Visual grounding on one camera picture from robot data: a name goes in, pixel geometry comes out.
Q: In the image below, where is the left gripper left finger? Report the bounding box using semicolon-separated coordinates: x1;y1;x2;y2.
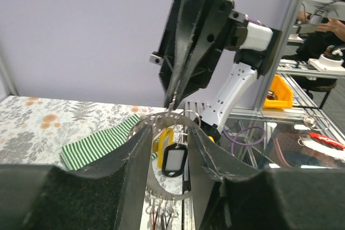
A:
1;126;153;229

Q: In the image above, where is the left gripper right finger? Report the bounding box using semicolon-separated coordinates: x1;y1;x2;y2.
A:
188;126;344;229

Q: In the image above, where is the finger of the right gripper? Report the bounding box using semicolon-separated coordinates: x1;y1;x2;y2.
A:
163;0;206;108
175;0;233;105

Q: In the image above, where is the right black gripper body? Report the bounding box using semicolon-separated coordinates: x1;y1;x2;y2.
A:
153;0;248;90

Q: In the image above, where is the black tag key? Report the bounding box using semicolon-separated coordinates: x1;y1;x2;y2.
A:
161;143;188;178

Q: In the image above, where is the yellow tag key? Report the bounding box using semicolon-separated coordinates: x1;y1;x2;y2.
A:
152;127;174;169

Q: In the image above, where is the small silver split ring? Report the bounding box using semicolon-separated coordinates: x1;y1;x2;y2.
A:
177;109;202;128

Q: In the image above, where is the metal key organizer ring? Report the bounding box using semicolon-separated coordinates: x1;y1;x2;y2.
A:
126;107;216;230

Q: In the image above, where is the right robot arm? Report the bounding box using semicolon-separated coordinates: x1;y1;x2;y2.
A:
151;0;281;141

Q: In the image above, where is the green striped cloth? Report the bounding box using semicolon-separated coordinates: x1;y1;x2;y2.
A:
59;114;144;171

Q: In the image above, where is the yellow plastic storage bin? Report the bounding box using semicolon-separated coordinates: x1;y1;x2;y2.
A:
263;74;293;109

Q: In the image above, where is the aluminium front rail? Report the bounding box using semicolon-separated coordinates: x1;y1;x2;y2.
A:
184;101;324;123

